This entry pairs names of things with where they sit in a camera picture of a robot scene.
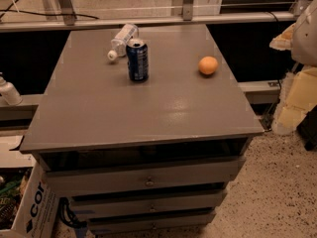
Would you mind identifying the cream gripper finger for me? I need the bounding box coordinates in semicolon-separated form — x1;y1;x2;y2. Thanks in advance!
271;66;317;135
269;24;295;51

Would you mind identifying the blue pepsi can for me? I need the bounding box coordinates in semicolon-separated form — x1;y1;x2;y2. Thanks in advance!
126;38;149;82

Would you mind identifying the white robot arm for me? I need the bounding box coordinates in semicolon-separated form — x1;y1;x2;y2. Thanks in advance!
269;0;317;135

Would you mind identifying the orange fruit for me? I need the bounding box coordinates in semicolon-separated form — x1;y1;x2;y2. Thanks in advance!
198;57;219;75

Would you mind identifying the top cabinet drawer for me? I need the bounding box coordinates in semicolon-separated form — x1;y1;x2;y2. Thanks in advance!
44;157;246;197

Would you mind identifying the cabinet drawer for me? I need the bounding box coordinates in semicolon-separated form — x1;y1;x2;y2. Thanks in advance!
88;209;215;235
44;157;246;197
70;189;227;220

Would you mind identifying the clear plastic water bottle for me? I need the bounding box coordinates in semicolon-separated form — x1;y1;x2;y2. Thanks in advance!
107;23;139;61

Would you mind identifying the grey drawer cabinet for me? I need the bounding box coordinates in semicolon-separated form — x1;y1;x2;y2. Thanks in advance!
21;25;263;226

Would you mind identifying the bottom cabinet drawer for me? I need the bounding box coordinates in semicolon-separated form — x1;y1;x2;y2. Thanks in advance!
88;209;215;235

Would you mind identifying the middle cabinet drawer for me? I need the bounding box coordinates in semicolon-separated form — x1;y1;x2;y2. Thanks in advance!
70;189;227;220

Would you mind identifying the white bottle at left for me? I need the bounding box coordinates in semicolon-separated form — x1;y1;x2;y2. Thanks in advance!
0;73;23;105

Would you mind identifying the white cardboard box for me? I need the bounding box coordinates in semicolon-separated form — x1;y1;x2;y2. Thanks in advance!
0;165;58;238

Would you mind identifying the metal frame rail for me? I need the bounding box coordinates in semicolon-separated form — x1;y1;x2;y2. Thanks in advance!
0;11;296;33

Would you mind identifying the black cable bundle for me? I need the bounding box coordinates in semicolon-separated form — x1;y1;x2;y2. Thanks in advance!
57;197;87;230

